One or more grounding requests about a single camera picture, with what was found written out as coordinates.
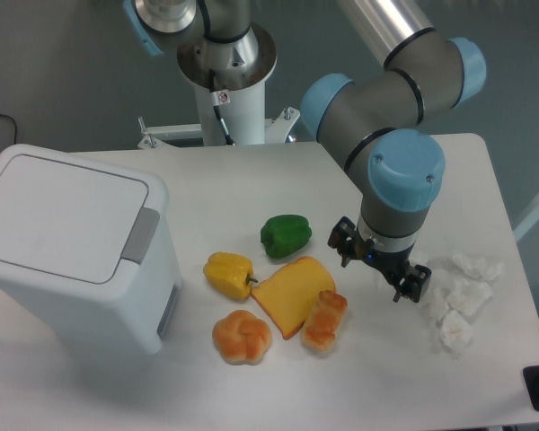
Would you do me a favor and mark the orange toast slice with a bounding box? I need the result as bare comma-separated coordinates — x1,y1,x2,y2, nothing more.
252,256,336,340

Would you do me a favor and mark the green bell pepper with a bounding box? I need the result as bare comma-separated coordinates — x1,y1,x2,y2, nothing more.
260,215,312,259

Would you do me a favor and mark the crumpled white tissue bottom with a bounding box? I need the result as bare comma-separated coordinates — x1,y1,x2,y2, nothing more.
430,310,473,359

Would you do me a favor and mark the round knotted bread roll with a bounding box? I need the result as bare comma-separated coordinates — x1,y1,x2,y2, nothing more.
212,310,272,365

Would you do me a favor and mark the rectangular braided pastry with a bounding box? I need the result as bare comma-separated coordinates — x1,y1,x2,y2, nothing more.
301,290,348,353

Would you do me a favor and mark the crumpled white tissue middle left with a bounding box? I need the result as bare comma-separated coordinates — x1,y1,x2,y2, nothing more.
420,288,450,323

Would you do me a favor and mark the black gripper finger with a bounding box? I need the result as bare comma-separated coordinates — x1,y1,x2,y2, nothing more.
392,265,432,303
327,216,357,268

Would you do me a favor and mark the crumpled white tissue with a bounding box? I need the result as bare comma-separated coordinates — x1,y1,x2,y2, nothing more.
451,253,505,282
446,277,493,317
420,288,450,323
375,249,430,289
430,310,473,359

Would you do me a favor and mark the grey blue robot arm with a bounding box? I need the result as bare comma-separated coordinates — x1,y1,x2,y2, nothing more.
124,1,487,302

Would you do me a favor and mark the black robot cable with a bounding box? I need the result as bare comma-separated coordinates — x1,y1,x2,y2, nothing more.
208,69,237,147

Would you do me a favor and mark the crumpled white tissue centre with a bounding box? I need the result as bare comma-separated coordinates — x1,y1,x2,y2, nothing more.
446,277,493,317

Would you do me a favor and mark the yellow bell pepper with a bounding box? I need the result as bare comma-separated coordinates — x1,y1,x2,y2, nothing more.
203,251,257,301

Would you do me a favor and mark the black floor cable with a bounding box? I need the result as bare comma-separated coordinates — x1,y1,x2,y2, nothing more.
0,113,18,144

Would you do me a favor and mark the white pedestal base frame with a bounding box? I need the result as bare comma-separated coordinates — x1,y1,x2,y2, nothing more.
137,106,301,149

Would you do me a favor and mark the crumpled white tissue top right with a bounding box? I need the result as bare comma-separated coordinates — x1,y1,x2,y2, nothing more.
451,253,505,282

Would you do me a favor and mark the white push-button trash can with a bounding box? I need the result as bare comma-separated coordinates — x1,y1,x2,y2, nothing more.
0,145,181,368

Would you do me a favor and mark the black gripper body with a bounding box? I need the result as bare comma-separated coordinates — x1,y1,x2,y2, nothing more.
349,233,413,286

